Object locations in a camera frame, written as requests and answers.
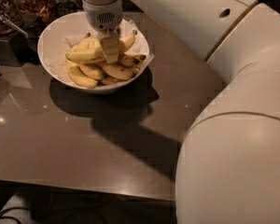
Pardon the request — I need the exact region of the white ceramic bowl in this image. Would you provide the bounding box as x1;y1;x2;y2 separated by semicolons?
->
37;12;137;94

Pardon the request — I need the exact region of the black floor cable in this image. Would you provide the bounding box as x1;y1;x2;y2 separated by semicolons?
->
0;206;32;224

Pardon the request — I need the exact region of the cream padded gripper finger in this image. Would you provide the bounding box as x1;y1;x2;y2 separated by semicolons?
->
100;35;119;63

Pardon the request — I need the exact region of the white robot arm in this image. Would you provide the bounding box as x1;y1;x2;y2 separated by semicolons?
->
82;0;280;224

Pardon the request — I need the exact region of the rear left yellow banana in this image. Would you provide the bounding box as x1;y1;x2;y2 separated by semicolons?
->
73;33;100;50

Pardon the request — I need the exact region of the glass jar with snacks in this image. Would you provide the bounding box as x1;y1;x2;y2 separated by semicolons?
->
15;0;56;25

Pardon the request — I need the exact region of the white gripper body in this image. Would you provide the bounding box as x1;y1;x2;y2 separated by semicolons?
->
83;0;123;32

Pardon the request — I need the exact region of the centre right yellow banana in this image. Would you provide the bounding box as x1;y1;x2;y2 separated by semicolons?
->
96;62;133;80

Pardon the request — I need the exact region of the bottom yellow banana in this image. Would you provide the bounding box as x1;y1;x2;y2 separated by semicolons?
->
100;67;140;86

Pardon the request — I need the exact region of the front left yellow banana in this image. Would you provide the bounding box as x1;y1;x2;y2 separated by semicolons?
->
66;61;98;89

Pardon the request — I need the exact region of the small right yellow banana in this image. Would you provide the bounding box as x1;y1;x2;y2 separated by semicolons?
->
119;54;147;67

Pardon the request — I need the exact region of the white paper bowl liner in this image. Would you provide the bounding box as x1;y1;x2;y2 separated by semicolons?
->
63;21;153;83

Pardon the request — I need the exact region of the long yellow banana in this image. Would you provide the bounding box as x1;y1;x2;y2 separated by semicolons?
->
65;30;137;63

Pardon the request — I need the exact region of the glass jar with nuts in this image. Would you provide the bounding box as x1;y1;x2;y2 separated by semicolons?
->
0;0;25;37

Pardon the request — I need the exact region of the middle lower yellow banana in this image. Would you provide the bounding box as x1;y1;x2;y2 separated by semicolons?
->
79;63;105;80

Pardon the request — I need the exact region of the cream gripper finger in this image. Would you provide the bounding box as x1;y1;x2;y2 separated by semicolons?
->
97;28;120;39

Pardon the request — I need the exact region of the metal scoop handle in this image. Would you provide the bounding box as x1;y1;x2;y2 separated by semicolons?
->
0;15;29;38

